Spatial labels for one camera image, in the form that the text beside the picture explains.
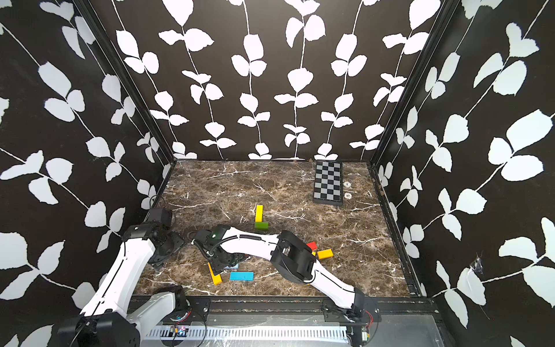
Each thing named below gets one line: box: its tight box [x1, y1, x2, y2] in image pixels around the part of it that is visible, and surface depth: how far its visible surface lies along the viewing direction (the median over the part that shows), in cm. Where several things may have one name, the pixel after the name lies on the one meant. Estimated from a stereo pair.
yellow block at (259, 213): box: [255, 204, 264, 223], surface depth 100 cm
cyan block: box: [229, 271, 255, 281], surface depth 82 cm
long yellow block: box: [207, 261, 224, 286], surface depth 81 cm
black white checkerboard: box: [312, 160, 344, 206], surface depth 110 cm
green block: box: [254, 221, 270, 230], surface depth 96 cm
